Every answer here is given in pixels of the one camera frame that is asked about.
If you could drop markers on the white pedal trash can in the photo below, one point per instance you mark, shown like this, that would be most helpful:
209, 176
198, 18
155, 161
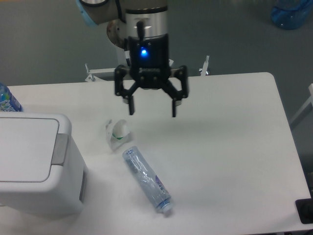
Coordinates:
41, 168

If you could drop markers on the black device at table edge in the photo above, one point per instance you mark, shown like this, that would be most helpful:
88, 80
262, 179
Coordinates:
305, 210

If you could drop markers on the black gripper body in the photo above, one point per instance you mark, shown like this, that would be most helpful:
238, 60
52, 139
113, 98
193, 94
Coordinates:
149, 60

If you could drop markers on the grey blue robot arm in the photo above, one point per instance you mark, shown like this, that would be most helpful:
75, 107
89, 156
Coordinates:
141, 19

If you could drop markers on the blue labelled bottle at left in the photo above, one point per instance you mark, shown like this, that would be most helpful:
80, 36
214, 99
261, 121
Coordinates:
8, 103

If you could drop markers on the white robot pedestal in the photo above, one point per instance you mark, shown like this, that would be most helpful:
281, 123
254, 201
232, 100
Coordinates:
121, 60

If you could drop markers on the white base bracket frame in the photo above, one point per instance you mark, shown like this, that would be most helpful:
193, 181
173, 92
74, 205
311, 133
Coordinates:
94, 75

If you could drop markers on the crumpled white plastic cup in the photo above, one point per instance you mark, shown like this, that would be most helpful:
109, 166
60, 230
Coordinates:
117, 133

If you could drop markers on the clear empty plastic bottle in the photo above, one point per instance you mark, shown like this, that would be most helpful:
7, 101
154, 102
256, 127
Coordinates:
151, 185

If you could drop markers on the large blue water jug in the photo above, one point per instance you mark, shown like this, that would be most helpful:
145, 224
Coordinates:
290, 14

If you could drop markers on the white furniture leg at right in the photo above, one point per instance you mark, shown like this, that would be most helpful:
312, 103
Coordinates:
303, 111

